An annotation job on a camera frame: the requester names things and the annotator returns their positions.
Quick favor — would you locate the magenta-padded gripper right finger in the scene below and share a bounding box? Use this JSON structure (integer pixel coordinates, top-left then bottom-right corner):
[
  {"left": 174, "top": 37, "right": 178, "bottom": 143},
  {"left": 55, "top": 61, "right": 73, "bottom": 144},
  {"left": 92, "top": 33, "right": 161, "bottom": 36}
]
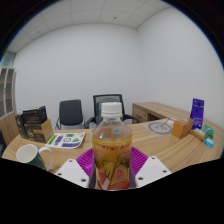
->
[{"left": 128, "top": 146, "right": 173, "bottom": 189}]

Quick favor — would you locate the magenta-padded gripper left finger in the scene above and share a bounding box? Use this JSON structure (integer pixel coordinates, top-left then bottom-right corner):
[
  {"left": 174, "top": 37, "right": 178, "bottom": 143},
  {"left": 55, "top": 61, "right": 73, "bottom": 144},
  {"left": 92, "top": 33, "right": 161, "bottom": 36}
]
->
[{"left": 54, "top": 147, "right": 98, "bottom": 189}]

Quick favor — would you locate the yellow drink bottle white cap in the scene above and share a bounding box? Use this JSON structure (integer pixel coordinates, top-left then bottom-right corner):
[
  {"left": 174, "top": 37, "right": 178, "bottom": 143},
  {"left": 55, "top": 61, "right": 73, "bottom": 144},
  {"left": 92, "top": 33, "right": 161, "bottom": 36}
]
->
[{"left": 92, "top": 101, "right": 133, "bottom": 191}]

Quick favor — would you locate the printed sticker sheet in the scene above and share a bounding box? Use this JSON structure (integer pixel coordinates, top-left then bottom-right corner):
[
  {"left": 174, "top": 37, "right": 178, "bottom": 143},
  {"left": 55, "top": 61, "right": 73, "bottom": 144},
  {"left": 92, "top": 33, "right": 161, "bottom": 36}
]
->
[{"left": 44, "top": 131, "right": 87, "bottom": 150}]

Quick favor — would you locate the round grey clear disc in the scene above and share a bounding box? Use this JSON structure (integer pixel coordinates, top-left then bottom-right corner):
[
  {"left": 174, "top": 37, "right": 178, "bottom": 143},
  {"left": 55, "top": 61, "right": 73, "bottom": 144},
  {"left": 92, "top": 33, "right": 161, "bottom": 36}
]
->
[{"left": 147, "top": 118, "right": 175, "bottom": 137}]

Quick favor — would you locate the green and white mug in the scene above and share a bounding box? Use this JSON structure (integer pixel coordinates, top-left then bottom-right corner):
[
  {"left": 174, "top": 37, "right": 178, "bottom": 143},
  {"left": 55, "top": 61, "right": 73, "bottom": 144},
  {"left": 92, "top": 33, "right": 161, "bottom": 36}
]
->
[{"left": 15, "top": 143, "right": 54, "bottom": 172}]

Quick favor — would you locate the black and tan carton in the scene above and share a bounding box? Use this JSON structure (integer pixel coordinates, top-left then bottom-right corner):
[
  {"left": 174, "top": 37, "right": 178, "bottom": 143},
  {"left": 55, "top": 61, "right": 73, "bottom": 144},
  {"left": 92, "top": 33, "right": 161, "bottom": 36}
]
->
[{"left": 24, "top": 118, "right": 55, "bottom": 144}]

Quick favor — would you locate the tan cardboard box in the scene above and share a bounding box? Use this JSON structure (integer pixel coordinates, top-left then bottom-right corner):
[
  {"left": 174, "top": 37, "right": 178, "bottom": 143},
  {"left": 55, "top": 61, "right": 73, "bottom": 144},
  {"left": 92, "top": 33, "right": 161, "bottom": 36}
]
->
[{"left": 171, "top": 118, "right": 195, "bottom": 140}]

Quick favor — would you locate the black padded office chair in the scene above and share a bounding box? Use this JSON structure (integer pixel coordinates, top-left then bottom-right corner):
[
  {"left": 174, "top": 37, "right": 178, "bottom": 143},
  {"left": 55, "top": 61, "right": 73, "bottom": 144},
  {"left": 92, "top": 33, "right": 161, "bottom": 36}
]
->
[{"left": 54, "top": 99, "right": 86, "bottom": 131}]

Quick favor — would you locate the small tan flat box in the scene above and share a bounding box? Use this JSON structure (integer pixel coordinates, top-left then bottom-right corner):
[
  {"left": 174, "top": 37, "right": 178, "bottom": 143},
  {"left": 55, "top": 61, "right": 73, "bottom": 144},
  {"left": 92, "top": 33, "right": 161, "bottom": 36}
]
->
[{"left": 190, "top": 127, "right": 208, "bottom": 142}]

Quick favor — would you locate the wooden side desk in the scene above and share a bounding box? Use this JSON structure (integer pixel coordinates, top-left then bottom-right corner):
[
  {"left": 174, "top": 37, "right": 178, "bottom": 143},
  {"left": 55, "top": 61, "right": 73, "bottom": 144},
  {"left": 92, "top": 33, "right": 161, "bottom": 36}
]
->
[{"left": 131, "top": 101, "right": 194, "bottom": 125}]

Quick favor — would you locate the small blue box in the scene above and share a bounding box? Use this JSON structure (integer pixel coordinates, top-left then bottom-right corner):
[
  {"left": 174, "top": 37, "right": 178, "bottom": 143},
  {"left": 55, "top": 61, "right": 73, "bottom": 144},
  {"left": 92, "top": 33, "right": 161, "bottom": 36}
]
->
[{"left": 203, "top": 137, "right": 216, "bottom": 149}]

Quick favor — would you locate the black mesh office chair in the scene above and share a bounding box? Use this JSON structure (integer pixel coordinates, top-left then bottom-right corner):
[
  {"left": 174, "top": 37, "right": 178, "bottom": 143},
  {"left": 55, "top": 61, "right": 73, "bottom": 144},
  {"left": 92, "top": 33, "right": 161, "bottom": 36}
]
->
[{"left": 84, "top": 93, "right": 141, "bottom": 129}]

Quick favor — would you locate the black printed carton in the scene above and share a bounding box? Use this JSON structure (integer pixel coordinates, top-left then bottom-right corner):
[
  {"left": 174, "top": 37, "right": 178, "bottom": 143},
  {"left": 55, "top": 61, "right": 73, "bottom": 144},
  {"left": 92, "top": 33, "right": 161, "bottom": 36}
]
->
[{"left": 22, "top": 105, "right": 48, "bottom": 125}]

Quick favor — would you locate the green flat packet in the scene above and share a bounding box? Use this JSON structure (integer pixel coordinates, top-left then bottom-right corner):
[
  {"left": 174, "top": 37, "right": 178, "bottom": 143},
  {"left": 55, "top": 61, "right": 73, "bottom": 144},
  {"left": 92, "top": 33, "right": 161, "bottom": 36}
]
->
[{"left": 200, "top": 123, "right": 216, "bottom": 140}]

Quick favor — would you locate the purple upright box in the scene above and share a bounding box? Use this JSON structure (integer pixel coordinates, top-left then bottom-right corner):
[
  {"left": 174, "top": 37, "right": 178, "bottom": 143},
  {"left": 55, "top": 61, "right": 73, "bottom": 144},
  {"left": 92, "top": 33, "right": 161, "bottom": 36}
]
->
[{"left": 189, "top": 97, "right": 205, "bottom": 130}]

